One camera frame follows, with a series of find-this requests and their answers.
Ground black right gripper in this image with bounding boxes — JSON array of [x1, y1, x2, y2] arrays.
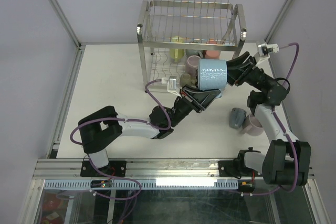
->
[[213, 51, 274, 91]]

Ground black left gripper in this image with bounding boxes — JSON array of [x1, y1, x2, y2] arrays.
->
[[168, 84, 220, 127]]

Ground small grey-green cup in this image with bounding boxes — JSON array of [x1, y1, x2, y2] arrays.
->
[[180, 73, 196, 88]]

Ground light blue ribbed mug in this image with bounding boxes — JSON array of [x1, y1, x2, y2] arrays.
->
[[197, 59, 227, 90]]

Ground tall pink cup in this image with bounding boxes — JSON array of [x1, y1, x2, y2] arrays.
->
[[204, 50, 221, 60]]

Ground pink mug with handle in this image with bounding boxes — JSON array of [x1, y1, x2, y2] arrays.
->
[[206, 40, 217, 45]]

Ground lilac mug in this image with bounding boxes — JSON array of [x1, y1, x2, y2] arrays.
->
[[240, 114, 264, 136], [185, 55, 201, 77]]

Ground blue-grey speckled jug mug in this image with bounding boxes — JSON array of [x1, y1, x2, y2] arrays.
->
[[229, 108, 247, 129]]

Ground dark speckled grey mug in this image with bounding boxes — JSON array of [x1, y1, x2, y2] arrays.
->
[[185, 49, 204, 58]]

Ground pale yellow-green mug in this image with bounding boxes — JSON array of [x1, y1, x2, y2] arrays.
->
[[170, 36, 184, 63]]

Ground yellow enamel mug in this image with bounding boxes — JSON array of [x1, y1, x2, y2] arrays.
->
[[192, 77, 199, 89]]

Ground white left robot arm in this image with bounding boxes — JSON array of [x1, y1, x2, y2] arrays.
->
[[70, 86, 222, 176]]

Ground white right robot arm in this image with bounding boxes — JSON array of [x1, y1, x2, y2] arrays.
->
[[227, 52, 311, 192]]

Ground stainless steel dish rack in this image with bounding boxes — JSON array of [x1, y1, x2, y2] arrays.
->
[[136, 0, 247, 84]]

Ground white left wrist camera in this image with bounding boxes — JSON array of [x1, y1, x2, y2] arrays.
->
[[161, 76, 181, 97]]

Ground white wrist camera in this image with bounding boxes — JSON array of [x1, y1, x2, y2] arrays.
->
[[161, 76, 181, 97], [254, 42, 279, 65]]

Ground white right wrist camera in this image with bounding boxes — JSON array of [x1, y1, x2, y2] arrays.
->
[[254, 42, 279, 65]]

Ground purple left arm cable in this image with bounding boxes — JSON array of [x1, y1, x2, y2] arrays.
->
[[69, 77, 174, 145]]

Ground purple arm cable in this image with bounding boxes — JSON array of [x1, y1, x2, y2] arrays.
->
[[69, 77, 174, 145], [238, 42, 301, 197]]

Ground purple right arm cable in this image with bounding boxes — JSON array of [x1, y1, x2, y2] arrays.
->
[[238, 42, 301, 197]]

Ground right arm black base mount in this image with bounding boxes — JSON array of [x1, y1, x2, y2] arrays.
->
[[218, 147, 265, 179]]

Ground slotted grey cable duct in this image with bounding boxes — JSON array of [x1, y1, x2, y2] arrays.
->
[[44, 177, 238, 190]]

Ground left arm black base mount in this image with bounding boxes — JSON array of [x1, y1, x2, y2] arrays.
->
[[80, 160, 127, 177]]

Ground aluminium mounting rail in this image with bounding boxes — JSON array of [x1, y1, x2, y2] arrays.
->
[[33, 157, 314, 182]]

